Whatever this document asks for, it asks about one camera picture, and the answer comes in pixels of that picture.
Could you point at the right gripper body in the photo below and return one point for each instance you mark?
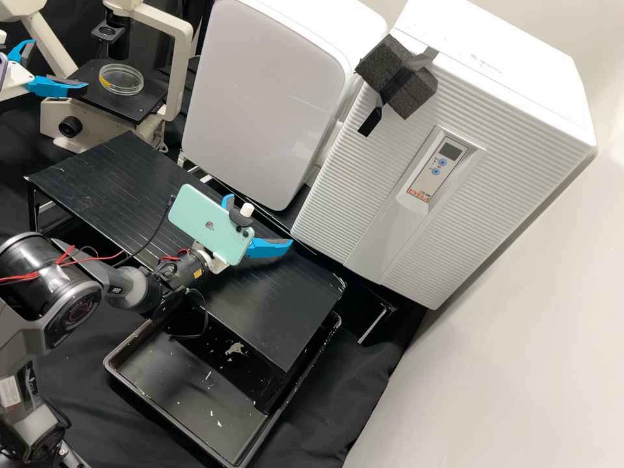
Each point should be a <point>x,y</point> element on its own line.
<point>217,263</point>

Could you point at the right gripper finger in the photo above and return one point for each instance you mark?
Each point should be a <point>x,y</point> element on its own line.
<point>228,201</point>
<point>265,249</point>

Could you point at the right wrist camera phone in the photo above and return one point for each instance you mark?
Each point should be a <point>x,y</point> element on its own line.
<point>205,214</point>

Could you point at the incubator door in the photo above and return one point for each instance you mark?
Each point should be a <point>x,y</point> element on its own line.
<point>370,195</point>

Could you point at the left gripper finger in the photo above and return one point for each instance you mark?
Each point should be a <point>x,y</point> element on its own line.
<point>53,87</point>
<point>20,52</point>

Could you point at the petri dish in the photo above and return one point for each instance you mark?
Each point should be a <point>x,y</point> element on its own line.
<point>122,80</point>

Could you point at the black platform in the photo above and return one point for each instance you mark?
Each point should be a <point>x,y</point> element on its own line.
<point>370,302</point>
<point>122,185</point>

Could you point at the cream microscope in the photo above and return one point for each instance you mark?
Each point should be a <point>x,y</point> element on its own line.
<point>53,109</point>

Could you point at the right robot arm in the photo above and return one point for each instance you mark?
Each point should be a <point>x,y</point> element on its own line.
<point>29,287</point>

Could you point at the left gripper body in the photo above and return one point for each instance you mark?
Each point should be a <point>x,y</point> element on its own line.
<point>17,80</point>

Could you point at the white incubator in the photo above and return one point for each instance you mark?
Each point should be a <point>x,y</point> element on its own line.
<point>487,39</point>

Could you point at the black tray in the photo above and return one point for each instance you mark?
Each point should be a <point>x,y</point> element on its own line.
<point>195,409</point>

